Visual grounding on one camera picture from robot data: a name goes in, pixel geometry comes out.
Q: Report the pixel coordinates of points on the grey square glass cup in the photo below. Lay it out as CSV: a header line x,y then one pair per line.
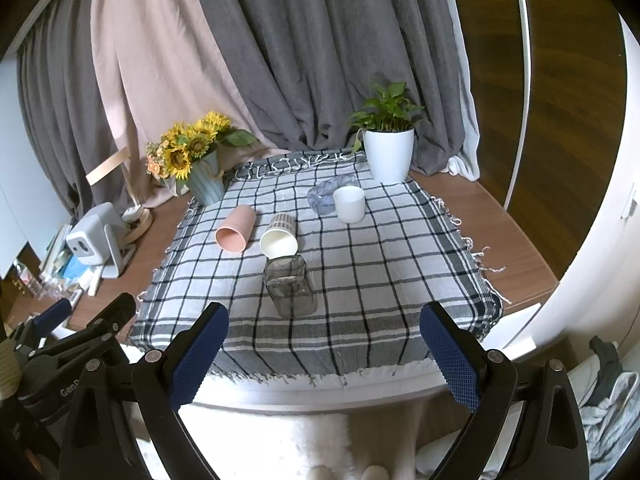
x,y
290,287

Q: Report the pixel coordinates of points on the narrow grey curtain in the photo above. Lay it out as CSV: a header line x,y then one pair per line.
x,y
60,110

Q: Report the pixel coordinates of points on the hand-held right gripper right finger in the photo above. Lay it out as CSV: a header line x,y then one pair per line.
x,y
452,362

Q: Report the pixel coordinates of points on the teal ribbed vase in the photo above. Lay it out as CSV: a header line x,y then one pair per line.
x,y
207,185

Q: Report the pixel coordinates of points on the wide grey curtain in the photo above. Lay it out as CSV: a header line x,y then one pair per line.
x,y
325,50

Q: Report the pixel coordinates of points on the round wooden stand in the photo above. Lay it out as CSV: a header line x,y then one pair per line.
x,y
140,222

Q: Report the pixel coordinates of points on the beige striped cup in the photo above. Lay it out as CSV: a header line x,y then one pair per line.
x,y
280,240

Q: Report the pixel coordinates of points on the white plant pot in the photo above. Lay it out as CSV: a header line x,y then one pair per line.
x,y
389,157

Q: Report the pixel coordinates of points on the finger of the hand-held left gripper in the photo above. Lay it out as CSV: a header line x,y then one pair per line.
x,y
107,317
54,314

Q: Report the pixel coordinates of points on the green leafy plant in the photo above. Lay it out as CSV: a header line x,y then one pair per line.
x,y
387,110

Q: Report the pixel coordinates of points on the pink curtain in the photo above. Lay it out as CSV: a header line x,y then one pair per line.
x,y
150,70

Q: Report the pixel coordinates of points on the pink cup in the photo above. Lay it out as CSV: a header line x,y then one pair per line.
x,y
235,230

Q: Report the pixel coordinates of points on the black white checked tablecloth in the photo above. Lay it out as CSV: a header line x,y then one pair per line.
x,y
380,270

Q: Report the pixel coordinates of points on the sunflower bouquet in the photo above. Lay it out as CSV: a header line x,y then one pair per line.
x,y
187,147

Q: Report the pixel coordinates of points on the white fluffy rug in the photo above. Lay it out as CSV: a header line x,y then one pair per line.
x,y
300,440

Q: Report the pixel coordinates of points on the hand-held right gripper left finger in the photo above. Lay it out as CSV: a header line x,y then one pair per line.
x,y
197,360

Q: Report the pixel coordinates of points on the white desk robot device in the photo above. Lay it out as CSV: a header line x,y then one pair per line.
x,y
95,240

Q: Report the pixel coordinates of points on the dark wooden wardrobe door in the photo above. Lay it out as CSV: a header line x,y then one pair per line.
x,y
540,85

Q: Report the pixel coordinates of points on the grey clothes pile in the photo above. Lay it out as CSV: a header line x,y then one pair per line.
x,y
607,410

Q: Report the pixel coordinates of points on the white cup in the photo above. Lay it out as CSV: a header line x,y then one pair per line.
x,y
349,207

